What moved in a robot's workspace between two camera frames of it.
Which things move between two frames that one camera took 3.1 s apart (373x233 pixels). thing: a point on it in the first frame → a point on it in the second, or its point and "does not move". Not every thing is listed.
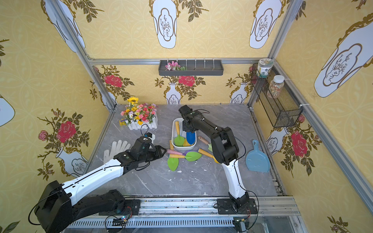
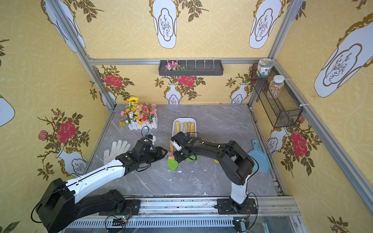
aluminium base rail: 195,215 does not move
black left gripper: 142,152 does not move
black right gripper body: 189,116 → 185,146
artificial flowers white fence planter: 136,115 does not move
